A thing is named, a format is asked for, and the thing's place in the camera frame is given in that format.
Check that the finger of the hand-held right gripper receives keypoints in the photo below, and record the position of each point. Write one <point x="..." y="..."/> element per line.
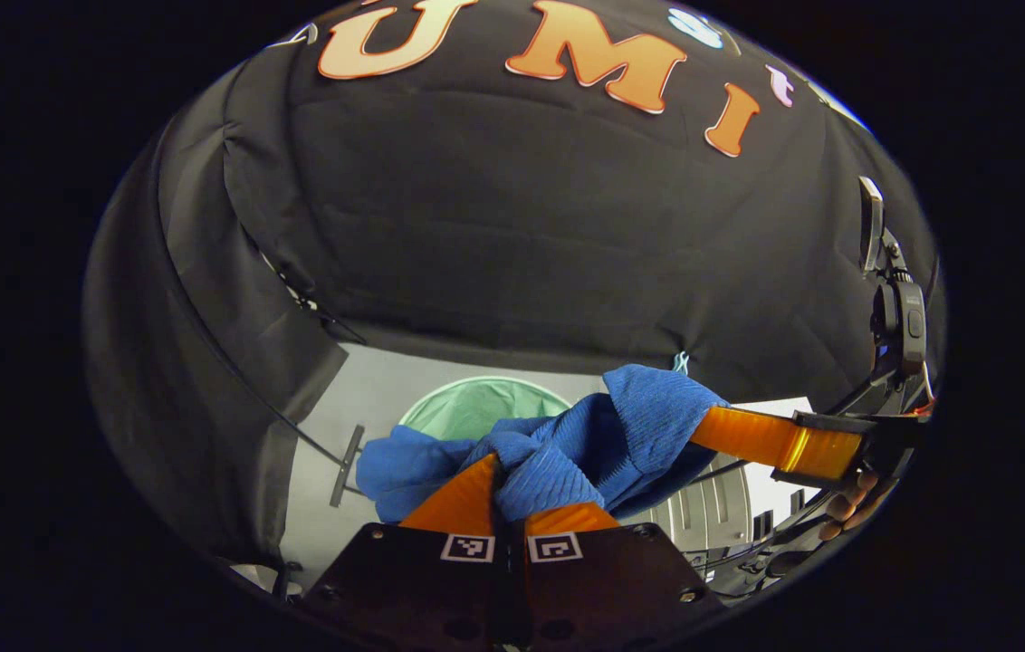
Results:
<point x="748" y="433"/>

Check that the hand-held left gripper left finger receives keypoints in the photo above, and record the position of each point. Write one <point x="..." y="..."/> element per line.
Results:
<point x="413" y="580"/>

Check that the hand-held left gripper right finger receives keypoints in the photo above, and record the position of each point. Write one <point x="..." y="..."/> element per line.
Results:
<point x="612" y="584"/>

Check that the green laundry hamper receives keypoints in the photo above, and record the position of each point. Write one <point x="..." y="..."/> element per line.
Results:
<point x="476" y="407"/>

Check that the grey ribbed appliance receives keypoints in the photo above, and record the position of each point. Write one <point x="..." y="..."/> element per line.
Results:
<point x="703" y="516"/>

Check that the black backdrop cloth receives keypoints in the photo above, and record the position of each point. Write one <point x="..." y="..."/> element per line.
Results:
<point x="522" y="226"/>

